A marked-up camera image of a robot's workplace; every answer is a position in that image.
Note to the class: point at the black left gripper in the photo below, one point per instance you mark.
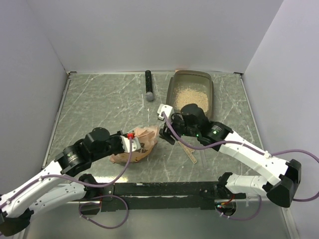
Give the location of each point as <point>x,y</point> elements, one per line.
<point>117,135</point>

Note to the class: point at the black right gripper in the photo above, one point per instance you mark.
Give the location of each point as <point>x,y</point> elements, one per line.
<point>165,133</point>

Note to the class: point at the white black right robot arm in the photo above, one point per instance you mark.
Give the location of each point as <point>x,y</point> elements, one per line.
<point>277,178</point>

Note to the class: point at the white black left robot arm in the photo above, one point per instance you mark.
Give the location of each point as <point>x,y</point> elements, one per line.
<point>56,183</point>

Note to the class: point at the beige clean litter pile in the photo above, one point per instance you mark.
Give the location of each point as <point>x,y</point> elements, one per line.
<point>187,95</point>

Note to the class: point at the brown plastic litter box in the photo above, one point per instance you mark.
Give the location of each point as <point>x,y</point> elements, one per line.
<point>191,87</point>

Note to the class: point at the black microphone with grey head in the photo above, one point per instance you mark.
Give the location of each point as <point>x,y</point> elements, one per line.
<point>149,86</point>

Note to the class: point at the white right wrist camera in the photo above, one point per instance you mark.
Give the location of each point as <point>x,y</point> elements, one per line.
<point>165,111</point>

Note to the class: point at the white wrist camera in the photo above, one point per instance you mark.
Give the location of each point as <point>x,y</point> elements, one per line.
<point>130,142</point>
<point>165,111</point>

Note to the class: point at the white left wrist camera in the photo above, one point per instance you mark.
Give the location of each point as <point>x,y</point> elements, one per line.
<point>130,142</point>

